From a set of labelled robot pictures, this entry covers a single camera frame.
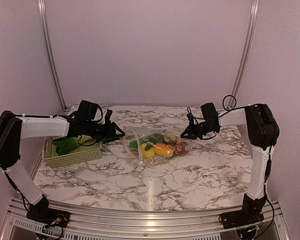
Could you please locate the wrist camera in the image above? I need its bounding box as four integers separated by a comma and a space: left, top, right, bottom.
186, 106, 198, 124
104, 109, 113, 126

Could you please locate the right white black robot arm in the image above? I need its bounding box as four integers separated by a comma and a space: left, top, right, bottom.
180, 102, 280, 206

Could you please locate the fake bok choy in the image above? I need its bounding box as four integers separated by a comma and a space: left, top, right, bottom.
52, 135, 97, 156

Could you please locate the fake green yellow pear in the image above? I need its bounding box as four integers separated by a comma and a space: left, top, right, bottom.
163, 133, 178, 146

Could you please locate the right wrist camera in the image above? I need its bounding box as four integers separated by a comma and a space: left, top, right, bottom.
186, 106, 198, 124

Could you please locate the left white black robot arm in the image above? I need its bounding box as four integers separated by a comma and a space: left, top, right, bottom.
0, 100, 125, 223

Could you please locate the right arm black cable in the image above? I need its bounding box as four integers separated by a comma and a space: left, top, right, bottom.
192, 93, 276, 221

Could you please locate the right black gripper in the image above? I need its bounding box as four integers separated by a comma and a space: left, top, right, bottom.
180, 121, 217, 140

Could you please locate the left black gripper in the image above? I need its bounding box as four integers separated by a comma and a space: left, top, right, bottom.
83, 119, 125, 143

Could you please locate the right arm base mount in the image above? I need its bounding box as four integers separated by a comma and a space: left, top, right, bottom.
218, 210, 264, 229

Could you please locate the green plastic basket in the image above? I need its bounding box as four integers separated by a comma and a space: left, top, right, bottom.
41, 137, 102, 168

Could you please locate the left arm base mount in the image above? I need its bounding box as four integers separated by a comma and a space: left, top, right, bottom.
26, 208, 70, 228

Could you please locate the left aluminium frame post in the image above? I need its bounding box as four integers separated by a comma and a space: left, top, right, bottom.
37, 0, 67, 111

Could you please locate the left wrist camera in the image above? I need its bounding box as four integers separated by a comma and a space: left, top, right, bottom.
104, 109, 113, 126

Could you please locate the aluminium frame post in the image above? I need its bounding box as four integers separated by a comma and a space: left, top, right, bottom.
231, 0, 260, 98
37, 0, 67, 111

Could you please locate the right aluminium frame post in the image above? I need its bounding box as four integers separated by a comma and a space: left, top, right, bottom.
231, 0, 260, 98

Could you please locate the front aluminium rail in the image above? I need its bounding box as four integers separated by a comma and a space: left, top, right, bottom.
0, 197, 291, 240

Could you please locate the clear zip top bag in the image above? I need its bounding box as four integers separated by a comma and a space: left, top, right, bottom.
122, 126, 192, 166

